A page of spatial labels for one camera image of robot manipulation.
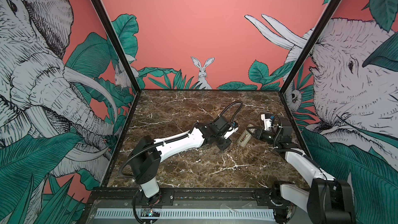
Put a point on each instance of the white AC remote control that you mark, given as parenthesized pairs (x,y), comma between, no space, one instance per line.
(247,134)

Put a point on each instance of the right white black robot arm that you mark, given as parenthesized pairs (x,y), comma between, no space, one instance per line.
(329,200)

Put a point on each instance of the right black frame post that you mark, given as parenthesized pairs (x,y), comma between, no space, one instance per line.
(319,28)

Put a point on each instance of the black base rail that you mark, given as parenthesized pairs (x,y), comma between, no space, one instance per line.
(169,196)

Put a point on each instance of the left black frame post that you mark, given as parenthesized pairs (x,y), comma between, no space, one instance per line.
(110,31)

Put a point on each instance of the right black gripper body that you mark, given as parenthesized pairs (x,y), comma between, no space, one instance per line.
(266,137)

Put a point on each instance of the black frame post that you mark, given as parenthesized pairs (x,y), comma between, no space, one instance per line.
(319,28)
(110,31)

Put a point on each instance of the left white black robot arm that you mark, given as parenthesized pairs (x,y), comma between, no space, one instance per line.
(143,162)

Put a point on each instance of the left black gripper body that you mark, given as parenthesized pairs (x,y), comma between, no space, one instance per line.
(222,142)

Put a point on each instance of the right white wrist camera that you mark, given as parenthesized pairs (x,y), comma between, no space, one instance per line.
(267,119)

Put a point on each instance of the white slotted cable duct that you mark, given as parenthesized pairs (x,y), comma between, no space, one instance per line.
(193,213)

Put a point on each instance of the small circuit board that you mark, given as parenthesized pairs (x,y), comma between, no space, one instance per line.
(150,213)

